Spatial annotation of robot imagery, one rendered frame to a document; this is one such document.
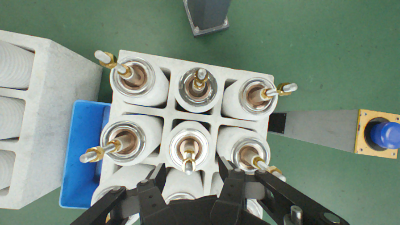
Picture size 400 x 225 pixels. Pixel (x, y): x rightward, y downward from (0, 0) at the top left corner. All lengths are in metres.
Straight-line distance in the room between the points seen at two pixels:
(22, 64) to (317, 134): 0.64
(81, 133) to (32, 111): 0.12
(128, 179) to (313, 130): 0.39
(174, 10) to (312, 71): 0.62
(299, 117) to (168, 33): 0.51
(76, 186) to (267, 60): 0.80
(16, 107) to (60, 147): 0.13
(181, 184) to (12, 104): 0.41
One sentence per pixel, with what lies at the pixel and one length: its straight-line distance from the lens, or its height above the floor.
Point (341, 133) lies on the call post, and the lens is 0.33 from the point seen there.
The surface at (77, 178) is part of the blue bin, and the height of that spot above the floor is 0.08.
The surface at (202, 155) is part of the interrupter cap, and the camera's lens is 0.25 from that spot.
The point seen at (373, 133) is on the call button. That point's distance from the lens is 0.33.
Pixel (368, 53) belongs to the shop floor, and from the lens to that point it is 0.96.
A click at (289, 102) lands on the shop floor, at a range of 0.64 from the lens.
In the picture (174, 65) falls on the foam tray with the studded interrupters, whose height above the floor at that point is 0.18.
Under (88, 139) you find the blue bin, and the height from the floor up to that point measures 0.06.
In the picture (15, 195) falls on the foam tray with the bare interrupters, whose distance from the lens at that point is 0.53.
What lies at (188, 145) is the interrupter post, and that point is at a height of 0.27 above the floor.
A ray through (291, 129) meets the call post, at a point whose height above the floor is 0.18.
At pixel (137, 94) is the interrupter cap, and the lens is 0.26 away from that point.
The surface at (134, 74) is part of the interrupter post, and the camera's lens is 0.24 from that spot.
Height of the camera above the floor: 0.49
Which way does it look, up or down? 86 degrees down
